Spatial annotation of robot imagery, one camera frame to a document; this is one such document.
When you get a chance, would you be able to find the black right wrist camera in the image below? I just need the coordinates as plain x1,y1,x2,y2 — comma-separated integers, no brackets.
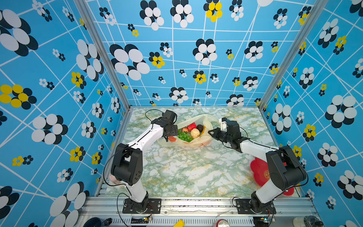
219,117,240,134

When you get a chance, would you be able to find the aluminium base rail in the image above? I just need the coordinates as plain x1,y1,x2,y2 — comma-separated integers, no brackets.
76,197,320,227

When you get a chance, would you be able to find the red flower-shaped plate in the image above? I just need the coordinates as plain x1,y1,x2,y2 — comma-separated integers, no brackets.
249,157,296,197

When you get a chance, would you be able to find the red fruit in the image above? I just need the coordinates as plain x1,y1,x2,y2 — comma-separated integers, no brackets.
187,123,197,131

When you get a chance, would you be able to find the beige round fruit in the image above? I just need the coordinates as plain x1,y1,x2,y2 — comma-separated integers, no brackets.
190,128,200,139

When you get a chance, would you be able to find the aluminium corner post right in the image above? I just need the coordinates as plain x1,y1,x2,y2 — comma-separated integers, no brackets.
259,0,329,111

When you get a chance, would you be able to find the metal can top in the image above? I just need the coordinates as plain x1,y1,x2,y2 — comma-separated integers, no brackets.
212,219,231,227

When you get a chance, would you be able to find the aluminium corner post left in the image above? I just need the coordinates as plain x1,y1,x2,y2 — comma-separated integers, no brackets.
75,0,130,113

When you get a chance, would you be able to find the yellow tag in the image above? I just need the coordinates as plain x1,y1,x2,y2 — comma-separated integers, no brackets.
173,220,185,227

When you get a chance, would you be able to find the green grape bunch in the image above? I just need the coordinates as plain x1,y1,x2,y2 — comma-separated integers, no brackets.
177,131,194,142

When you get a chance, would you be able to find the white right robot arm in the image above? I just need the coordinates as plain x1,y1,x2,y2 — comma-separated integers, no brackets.
209,128,308,213

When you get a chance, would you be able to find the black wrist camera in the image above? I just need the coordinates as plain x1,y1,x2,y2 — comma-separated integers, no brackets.
163,110,177,124
219,117,240,134

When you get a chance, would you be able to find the aluminium corner post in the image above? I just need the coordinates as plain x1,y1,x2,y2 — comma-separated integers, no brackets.
75,0,130,113
259,0,329,111

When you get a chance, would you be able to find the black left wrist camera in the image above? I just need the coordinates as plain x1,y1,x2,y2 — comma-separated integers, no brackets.
163,110,177,124

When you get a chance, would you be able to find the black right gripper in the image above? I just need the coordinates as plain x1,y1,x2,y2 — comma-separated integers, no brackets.
207,128,232,144

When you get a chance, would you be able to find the translucent printed plastic bag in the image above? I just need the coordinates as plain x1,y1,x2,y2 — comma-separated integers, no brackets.
157,114,218,148

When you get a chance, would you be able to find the dark purple fruit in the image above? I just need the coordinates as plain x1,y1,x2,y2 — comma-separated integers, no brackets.
197,124,204,133

